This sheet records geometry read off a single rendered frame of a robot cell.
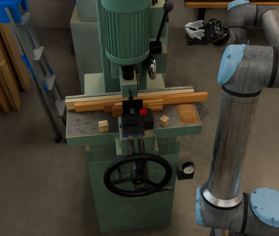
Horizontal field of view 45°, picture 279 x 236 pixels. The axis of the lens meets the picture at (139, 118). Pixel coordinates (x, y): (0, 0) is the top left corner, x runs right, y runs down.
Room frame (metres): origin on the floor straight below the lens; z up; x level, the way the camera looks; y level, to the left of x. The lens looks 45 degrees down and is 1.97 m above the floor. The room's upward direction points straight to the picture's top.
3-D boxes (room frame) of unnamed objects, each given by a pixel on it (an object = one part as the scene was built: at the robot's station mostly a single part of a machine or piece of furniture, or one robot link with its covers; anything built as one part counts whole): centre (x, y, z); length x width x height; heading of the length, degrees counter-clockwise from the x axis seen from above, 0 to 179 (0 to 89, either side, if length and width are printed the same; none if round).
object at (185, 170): (0.97, -0.24, 0.65); 0.06 x 0.04 x 0.08; 97
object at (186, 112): (1.10, -0.22, 0.91); 0.12 x 0.09 x 0.03; 7
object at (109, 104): (1.13, 0.05, 0.92); 0.23 x 0.02 x 0.04; 97
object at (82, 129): (1.05, 0.02, 0.87); 0.61 x 0.30 x 0.06; 97
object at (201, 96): (1.16, -0.01, 0.92); 0.62 x 0.02 x 0.04; 97
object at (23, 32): (1.83, 0.68, 0.58); 0.27 x 0.25 x 1.16; 89
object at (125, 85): (1.17, 0.05, 1.03); 0.14 x 0.07 x 0.09; 7
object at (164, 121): (1.04, -0.11, 0.92); 0.03 x 0.03 x 0.03; 50
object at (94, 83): (1.27, 0.06, 0.76); 0.57 x 0.45 x 0.09; 7
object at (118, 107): (1.10, 0.04, 0.93); 0.17 x 0.02 x 0.05; 97
